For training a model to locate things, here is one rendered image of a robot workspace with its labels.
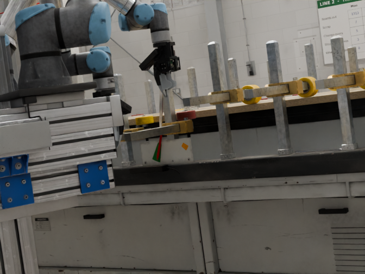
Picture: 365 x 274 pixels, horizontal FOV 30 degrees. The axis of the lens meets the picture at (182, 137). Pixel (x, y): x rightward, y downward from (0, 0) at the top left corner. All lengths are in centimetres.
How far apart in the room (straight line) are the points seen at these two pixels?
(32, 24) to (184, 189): 117
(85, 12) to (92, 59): 39
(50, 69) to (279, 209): 135
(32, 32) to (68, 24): 10
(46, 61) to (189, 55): 902
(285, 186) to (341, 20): 740
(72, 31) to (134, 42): 952
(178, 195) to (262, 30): 761
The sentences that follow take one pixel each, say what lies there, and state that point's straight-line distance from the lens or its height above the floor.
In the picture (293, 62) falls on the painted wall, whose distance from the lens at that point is 1016.
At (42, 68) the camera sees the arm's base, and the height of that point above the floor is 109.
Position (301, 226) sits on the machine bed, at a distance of 289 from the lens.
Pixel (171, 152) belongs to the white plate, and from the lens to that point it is 282.
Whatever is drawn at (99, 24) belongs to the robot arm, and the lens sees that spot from 192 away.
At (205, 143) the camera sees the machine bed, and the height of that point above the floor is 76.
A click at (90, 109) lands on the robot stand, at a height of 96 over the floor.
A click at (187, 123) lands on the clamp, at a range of 277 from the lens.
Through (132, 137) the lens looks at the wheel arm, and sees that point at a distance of 252.
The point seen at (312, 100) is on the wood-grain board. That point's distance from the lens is 269.
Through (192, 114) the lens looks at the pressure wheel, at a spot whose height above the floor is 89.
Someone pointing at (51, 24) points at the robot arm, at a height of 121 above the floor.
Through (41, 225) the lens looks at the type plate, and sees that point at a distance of 375.
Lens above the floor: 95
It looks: 3 degrees down
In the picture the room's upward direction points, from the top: 8 degrees counter-clockwise
